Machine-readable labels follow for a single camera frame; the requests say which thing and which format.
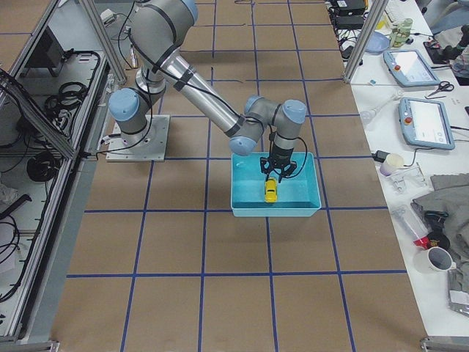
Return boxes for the light blue plate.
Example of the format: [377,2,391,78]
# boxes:
[365,32,390,55]

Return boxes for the brown paper table cover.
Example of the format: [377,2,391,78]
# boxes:
[51,1,426,351]

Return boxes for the black scissors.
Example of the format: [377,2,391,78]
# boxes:
[425,81,454,99]

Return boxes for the grey folded cloth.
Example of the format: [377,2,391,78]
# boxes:
[411,173,468,274]

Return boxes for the upper teach pendant tablet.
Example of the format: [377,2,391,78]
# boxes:
[383,50,440,87]

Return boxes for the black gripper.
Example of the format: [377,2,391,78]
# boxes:
[259,146,298,183]

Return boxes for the green masking tape rolls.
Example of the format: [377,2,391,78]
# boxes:
[390,18,413,48]

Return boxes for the right side aluminium post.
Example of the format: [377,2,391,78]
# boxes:
[343,0,388,84]

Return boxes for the white ceramic mug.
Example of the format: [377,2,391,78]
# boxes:
[413,247,456,274]

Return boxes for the clear plastic bottle red cap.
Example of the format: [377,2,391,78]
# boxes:
[391,205,431,249]

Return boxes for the yellow toy beetle car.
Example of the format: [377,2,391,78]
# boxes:
[265,177,278,203]

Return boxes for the lower teach pendant tablet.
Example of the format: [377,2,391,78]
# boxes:
[398,98,455,150]

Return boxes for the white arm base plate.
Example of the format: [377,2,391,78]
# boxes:
[106,114,170,163]

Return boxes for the white paper cup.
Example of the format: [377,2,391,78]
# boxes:
[379,153,404,176]

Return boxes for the teach pendant tablet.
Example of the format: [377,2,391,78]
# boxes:
[398,98,455,150]
[383,50,440,87]

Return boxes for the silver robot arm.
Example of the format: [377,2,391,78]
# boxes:
[109,1,306,180]

